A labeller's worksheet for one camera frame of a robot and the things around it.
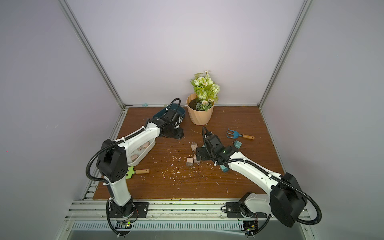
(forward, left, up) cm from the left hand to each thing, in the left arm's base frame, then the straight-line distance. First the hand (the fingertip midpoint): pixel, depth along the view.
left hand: (183, 133), depth 90 cm
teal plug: (-18, -25, -10) cm, 32 cm away
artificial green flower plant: (+22, -14, +16) cm, 30 cm away
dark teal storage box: (+26, +6, -4) cm, 27 cm away
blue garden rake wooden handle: (+7, -36, -12) cm, 39 cm away
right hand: (-12, -12, 0) cm, 17 cm away
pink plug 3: (-14, -8, -9) cm, 18 cm away
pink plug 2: (-14, -4, -9) cm, 17 cm away
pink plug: (-4, -6, -9) cm, 12 cm away
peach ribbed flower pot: (+13, -9, +1) cm, 16 cm away
